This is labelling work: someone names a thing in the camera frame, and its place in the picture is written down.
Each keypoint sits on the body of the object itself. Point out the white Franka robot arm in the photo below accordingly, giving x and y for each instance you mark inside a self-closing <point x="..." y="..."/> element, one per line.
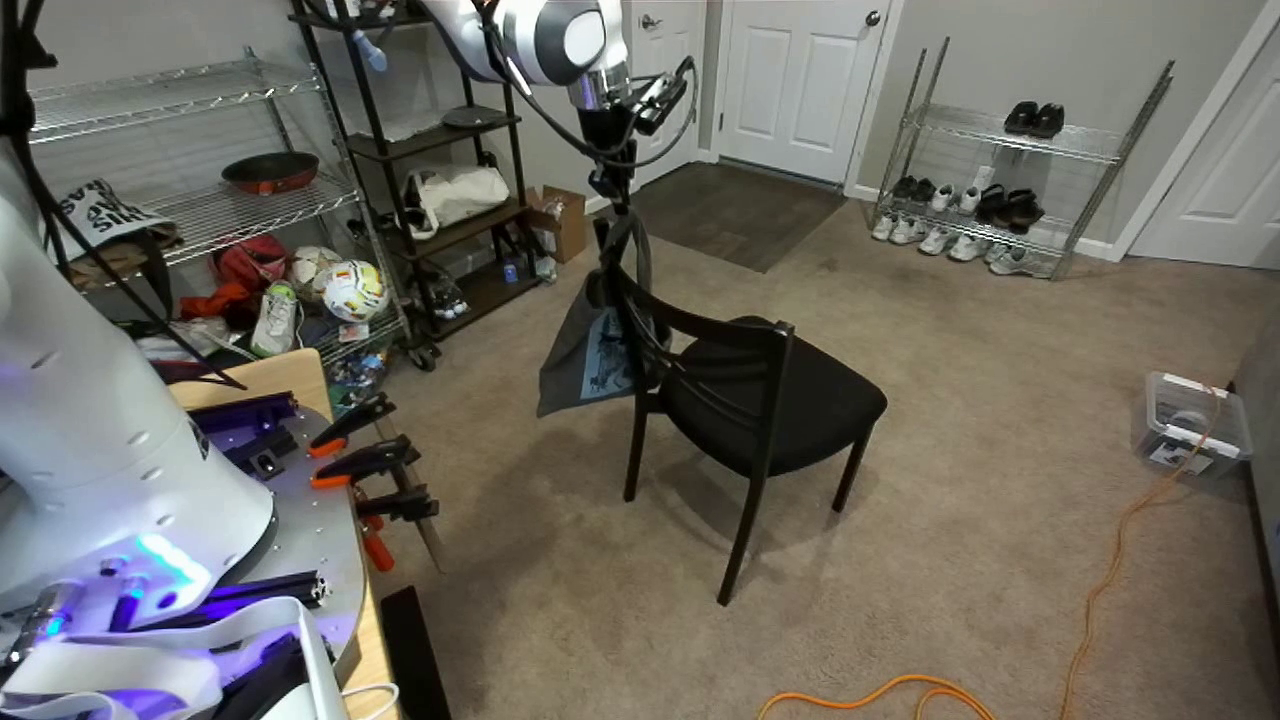
<point x="107" y="441"/>

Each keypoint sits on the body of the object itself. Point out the white pink ball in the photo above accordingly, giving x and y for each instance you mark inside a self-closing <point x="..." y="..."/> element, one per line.
<point x="310" y="264"/>

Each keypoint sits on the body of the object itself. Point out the black orange bar clamp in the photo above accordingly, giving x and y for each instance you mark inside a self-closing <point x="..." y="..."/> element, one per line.
<point x="372" y="462"/>
<point x="399" y="509"/>
<point x="353" y="427"/>

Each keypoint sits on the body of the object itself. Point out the brown door mat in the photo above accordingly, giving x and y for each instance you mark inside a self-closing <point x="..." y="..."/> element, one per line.
<point x="744" y="210"/>

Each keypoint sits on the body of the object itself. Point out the white rolled cloth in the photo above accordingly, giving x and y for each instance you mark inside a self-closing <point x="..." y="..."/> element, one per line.
<point x="463" y="193"/>

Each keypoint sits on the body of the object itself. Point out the brown cardboard box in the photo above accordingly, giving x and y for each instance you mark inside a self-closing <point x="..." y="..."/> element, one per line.
<point x="560" y="226"/>

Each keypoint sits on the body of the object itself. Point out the white plastic bracket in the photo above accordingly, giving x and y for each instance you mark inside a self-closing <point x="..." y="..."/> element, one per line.
<point x="81" y="666"/>

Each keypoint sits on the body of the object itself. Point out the black metal shelf unit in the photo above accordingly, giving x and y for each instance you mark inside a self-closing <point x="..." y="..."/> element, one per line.
<point x="403" y="142"/>

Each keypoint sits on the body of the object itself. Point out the black round plate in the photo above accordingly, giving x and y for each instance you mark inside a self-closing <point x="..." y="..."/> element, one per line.
<point x="479" y="119"/>

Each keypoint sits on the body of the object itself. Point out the white green soccer ball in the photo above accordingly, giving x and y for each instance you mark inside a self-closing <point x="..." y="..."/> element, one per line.
<point x="353" y="288"/>

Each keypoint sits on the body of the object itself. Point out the dark red pan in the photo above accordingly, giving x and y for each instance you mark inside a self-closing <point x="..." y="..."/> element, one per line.
<point x="271" y="175"/>

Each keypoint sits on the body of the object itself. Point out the black white sneaker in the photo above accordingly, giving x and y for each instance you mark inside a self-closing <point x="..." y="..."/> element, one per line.
<point x="441" y="296"/>

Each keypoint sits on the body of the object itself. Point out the purple black printed part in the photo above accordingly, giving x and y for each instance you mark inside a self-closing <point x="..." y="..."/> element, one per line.
<point x="245" y="434"/>

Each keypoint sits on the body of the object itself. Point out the white high-top sneaker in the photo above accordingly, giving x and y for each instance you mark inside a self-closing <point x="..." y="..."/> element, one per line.
<point x="962" y="193"/>

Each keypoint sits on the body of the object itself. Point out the grey tote bag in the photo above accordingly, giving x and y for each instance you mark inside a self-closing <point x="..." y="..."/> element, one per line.
<point x="585" y="360"/>

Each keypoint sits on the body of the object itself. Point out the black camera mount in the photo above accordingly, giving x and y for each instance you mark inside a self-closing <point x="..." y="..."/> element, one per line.
<point x="26" y="50"/>

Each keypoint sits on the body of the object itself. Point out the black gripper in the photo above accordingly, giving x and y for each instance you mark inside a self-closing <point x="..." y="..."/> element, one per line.
<point x="609" y="121"/>

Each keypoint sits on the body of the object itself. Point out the white interior door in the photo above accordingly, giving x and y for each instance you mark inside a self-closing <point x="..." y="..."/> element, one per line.
<point x="1220" y="163"/>
<point x="701" y="146"/>

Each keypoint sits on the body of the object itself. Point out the red bag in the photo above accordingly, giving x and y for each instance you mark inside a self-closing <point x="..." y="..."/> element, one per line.
<point x="245" y="264"/>

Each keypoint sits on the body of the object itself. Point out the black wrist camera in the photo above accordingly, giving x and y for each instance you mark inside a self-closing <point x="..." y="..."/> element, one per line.
<point x="663" y="96"/>

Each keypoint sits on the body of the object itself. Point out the black slip-on shoe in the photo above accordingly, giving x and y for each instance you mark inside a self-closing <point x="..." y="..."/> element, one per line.
<point x="1051" y="121"/>
<point x="1022" y="119"/>

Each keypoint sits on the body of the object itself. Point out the round metal door knob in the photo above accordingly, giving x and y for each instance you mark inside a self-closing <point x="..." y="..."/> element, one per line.
<point x="872" y="17"/>

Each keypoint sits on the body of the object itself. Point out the clear plastic storage box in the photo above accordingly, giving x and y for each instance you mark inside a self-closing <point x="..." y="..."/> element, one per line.
<point x="1195" y="427"/>

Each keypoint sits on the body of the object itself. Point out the black wooden chair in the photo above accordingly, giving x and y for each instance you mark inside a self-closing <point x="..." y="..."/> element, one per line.
<point x="820" y="384"/>

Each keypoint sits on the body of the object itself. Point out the grey robot mounting plate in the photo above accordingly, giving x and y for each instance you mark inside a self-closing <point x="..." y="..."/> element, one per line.
<point x="320" y="547"/>

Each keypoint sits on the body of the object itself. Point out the white green bottle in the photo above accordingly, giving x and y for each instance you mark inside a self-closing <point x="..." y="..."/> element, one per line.
<point x="274" y="317"/>

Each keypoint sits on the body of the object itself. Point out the white six-panel entry door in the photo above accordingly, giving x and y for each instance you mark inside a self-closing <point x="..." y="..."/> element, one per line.
<point x="800" y="86"/>

